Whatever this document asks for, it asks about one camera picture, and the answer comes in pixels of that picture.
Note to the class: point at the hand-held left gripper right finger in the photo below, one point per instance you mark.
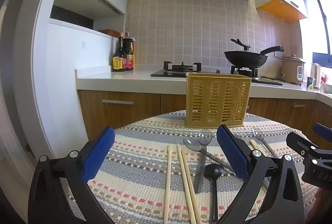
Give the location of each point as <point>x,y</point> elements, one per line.
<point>233,153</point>

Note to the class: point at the wooden kitchen base cabinet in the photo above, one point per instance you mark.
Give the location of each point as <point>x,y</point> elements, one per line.
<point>116,115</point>

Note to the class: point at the yellow plastic utensil basket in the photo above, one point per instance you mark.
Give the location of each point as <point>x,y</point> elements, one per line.
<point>217,99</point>

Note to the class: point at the white electric kettle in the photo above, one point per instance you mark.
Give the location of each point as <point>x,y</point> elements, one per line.
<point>316,76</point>

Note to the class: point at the striped woven table mat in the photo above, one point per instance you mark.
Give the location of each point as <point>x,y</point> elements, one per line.
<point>145,161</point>

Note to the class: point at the beige rice cooker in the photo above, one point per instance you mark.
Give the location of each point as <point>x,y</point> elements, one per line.
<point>291,70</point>

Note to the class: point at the black plastic spoon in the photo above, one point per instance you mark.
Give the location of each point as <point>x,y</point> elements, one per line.
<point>214,170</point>

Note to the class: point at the small yellow label sauce bottle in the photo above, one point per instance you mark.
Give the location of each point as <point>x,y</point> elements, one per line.
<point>118,61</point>

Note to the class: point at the dark green mug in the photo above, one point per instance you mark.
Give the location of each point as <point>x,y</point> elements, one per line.
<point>310,82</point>

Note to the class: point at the clear plastic spoon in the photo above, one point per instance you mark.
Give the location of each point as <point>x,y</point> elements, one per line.
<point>191,144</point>
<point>257,133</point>
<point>205,137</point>

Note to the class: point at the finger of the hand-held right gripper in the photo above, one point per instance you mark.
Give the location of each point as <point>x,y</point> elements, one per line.
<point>298,144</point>
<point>323,131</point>

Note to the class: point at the white kitchen countertop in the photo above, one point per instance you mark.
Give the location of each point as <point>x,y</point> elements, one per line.
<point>116,78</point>

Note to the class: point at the window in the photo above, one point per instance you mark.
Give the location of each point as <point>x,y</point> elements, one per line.
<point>315,18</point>

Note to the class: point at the large red label sauce bottle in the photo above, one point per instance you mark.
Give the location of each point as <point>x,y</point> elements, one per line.
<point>129,57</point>

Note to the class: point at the black wok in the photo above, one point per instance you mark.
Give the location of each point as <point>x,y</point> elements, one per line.
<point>245,59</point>

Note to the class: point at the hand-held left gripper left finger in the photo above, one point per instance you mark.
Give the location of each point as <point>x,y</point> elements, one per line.
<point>98,153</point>

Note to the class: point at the black gas stove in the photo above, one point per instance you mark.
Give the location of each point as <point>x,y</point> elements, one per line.
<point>166,73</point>

